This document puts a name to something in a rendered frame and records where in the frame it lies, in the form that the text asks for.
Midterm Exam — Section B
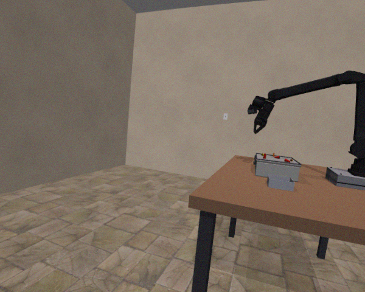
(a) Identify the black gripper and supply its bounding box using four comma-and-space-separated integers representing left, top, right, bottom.
254, 110, 270, 134

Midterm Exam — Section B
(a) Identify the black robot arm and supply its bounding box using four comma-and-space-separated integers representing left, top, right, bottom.
248, 71, 365, 178

